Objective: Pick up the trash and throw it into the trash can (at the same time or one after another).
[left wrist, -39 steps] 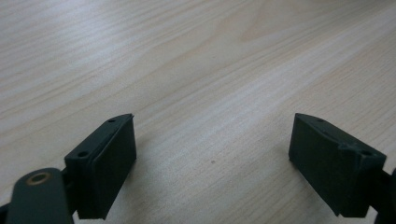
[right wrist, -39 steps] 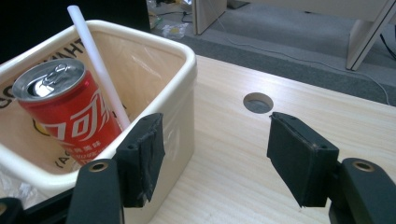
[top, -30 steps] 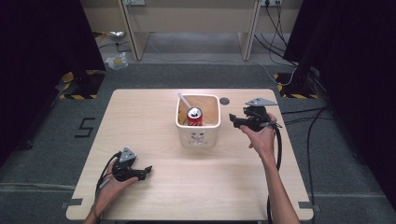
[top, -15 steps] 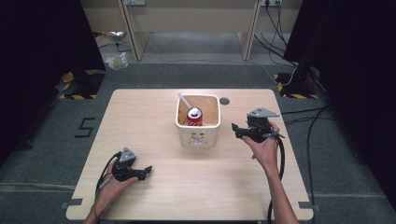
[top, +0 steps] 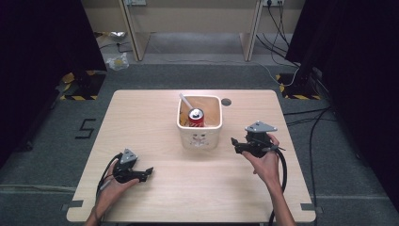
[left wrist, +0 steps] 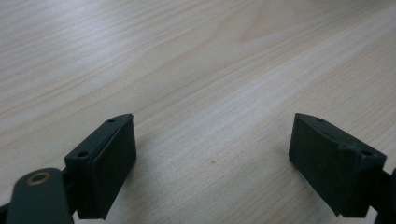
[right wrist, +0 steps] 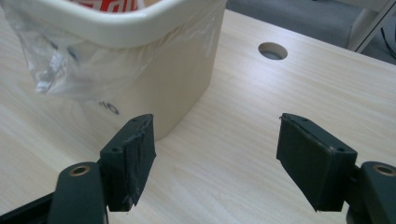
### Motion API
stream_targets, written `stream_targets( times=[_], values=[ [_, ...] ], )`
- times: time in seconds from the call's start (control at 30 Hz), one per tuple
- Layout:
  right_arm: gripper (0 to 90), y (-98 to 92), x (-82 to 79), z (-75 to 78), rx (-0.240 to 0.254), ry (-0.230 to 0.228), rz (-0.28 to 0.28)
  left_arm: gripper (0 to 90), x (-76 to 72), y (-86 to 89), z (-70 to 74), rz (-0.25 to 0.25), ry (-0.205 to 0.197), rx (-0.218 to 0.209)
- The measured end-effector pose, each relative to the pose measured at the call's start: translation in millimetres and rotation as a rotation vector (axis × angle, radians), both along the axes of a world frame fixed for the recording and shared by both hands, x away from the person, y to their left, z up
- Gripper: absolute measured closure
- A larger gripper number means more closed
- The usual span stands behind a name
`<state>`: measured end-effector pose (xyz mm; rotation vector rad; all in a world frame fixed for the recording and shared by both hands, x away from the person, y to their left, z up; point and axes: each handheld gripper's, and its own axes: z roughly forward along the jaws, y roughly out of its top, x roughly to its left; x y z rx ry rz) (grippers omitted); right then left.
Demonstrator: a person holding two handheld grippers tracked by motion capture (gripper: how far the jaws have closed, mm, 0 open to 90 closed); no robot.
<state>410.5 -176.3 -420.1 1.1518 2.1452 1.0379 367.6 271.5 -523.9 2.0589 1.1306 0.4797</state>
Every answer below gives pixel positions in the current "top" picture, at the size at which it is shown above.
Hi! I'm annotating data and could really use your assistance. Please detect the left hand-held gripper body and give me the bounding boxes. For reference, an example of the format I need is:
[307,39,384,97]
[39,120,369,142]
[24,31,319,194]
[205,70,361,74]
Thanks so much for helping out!
[112,148,149,185]

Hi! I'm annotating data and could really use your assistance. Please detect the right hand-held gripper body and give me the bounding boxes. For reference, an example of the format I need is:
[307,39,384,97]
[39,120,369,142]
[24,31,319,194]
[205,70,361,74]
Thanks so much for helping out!
[241,121,287,158]

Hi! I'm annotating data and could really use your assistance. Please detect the white square container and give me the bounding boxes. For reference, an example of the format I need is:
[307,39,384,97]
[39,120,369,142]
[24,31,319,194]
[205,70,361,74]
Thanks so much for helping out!
[176,94,224,151]

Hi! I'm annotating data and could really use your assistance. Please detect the red drink can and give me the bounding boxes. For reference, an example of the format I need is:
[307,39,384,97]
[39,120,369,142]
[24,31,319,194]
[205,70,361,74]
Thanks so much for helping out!
[187,107,206,128]

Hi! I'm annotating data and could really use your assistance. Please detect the white straw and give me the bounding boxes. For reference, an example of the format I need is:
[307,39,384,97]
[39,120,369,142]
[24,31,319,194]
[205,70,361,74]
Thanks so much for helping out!
[178,92,195,111]

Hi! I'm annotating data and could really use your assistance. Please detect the person's left hand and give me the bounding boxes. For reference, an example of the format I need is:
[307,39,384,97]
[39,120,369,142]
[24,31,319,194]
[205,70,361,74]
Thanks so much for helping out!
[93,159,140,219]

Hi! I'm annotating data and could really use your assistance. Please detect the person's right hand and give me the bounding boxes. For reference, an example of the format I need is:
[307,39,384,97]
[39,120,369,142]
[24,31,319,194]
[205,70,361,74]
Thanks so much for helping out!
[241,133,281,186]

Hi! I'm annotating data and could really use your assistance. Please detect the stand base with striped tape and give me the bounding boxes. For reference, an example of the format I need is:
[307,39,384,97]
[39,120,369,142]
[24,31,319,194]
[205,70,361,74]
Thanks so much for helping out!
[275,73,323,101]
[58,70,107,102]

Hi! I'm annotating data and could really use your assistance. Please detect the wooden desk leg panel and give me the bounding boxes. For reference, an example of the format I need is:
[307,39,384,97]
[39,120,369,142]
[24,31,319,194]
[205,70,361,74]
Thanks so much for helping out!
[239,0,265,62]
[118,0,152,62]

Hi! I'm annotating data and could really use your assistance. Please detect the clear plastic bag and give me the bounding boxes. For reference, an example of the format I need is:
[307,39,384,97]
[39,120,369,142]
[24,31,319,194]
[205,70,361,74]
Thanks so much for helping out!
[105,52,131,72]

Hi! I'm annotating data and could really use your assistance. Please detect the black curtain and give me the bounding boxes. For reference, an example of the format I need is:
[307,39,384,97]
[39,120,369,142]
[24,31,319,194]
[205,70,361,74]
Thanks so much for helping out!
[284,0,399,212]
[0,0,108,169]

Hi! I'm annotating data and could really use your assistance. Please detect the crumpled silver foil bag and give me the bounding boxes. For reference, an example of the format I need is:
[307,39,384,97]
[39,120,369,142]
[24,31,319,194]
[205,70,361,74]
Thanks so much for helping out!
[107,30,127,42]

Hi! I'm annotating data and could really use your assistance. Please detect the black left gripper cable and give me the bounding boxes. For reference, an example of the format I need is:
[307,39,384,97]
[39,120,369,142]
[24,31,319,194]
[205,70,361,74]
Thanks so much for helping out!
[95,152,124,202]

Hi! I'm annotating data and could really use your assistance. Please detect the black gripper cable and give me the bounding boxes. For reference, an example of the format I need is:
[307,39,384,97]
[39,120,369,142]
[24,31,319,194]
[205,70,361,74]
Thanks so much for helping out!
[267,148,289,226]
[95,152,124,202]

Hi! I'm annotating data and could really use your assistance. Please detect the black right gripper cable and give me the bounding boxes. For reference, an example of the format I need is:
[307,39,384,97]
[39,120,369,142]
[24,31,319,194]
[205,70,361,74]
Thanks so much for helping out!
[267,148,289,226]

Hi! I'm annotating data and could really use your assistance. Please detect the black floor cable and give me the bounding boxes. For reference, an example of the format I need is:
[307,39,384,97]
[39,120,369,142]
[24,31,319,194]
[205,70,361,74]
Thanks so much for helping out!
[282,105,338,226]

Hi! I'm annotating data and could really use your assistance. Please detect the grey table corner bracket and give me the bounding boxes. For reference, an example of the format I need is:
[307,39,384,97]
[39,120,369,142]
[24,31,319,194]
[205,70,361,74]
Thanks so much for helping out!
[60,200,85,212]
[299,202,323,213]

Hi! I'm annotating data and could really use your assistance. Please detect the white floor cable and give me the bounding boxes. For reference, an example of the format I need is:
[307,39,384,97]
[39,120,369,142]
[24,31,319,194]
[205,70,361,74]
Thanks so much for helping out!
[156,57,300,88]

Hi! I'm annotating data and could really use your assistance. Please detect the black wall socket cables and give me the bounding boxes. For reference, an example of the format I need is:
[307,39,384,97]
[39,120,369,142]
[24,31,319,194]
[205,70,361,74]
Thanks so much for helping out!
[255,4,300,68]

